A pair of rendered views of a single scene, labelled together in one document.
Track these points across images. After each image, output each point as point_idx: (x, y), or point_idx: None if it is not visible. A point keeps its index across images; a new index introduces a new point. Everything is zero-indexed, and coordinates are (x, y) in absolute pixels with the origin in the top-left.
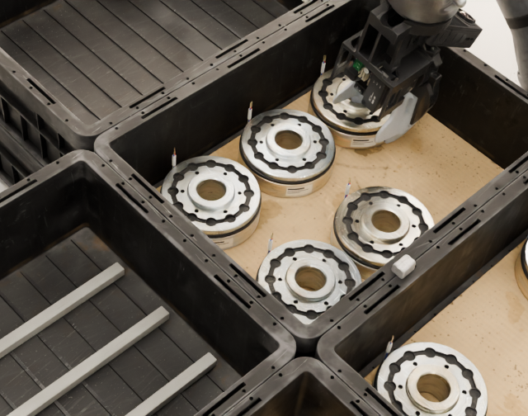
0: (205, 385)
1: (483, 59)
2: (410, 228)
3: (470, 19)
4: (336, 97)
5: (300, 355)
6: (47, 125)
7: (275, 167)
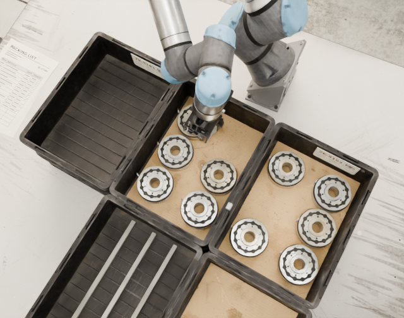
0: (176, 255)
1: (236, 56)
2: (227, 173)
3: None
4: (187, 130)
5: None
6: None
7: (173, 163)
